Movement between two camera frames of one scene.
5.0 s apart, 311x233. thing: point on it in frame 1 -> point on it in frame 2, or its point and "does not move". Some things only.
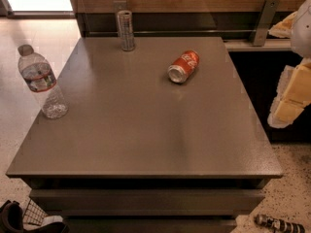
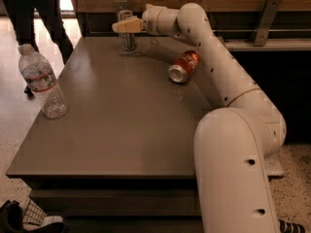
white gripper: [301, 28] -> [150, 20]
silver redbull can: [124, 18] does not move
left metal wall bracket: [120, 5] does not move
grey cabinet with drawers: [149, 135] does not move
